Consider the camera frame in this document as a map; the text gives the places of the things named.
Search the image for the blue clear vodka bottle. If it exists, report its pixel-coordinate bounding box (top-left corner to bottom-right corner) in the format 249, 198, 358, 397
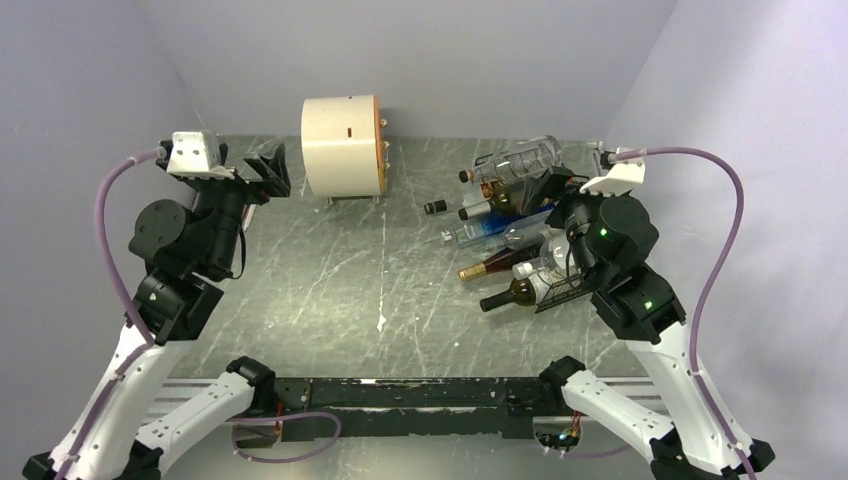
440, 205, 554, 248

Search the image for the white cylindrical drum appliance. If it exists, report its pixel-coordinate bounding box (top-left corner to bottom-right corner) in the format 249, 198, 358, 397
300, 94, 390, 205

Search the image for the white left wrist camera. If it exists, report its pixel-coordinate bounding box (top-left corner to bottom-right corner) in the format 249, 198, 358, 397
166, 130, 235, 180

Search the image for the black wire wine rack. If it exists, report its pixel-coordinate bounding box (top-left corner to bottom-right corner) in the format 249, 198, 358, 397
471, 153, 601, 315

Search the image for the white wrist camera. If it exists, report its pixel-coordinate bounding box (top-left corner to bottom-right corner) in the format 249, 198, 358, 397
579, 159, 645, 197
166, 130, 235, 180

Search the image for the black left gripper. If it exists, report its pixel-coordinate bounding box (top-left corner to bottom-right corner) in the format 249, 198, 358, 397
192, 140, 291, 272

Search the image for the clear bottle with cork stopper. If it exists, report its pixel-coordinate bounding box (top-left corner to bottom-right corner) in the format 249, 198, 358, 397
458, 135, 562, 184

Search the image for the large clear round bottle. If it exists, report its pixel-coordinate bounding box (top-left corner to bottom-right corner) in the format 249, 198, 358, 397
512, 234, 580, 280

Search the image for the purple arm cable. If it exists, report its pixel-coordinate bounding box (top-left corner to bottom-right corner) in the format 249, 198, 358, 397
52, 148, 168, 480
599, 146, 760, 480

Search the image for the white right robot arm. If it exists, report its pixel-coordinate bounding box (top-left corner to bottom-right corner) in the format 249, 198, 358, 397
539, 180, 776, 479

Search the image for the dark green silver-capped wine bottle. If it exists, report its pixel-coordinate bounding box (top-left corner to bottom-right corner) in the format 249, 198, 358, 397
458, 180, 556, 221

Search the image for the clear bottle with black cap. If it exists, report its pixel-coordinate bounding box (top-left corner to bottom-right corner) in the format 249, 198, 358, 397
423, 199, 475, 219

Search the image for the dark wine bottle black cap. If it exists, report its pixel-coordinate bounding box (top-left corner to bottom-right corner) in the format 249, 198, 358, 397
479, 278, 538, 312

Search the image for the red wine bottle gold foil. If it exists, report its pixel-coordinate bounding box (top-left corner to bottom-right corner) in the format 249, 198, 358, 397
458, 245, 541, 282

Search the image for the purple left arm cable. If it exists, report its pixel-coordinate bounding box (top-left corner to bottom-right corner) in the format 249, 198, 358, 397
52, 148, 168, 480

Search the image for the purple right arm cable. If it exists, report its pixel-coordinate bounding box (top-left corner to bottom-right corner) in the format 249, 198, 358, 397
599, 146, 760, 480

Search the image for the clear tall glass bottle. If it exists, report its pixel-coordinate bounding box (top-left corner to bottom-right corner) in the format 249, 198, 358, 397
504, 222, 565, 250

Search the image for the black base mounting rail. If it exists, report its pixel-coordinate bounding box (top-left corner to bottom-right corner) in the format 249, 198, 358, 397
239, 377, 573, 442

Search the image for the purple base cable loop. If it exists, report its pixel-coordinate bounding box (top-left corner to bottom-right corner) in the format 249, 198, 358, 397
229, 410, 344, 465

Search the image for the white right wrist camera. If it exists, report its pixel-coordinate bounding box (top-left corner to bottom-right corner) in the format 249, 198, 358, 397
579, 159, 645, 197

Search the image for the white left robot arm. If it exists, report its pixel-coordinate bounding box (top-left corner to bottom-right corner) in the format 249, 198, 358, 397
22, 132, 291, 479

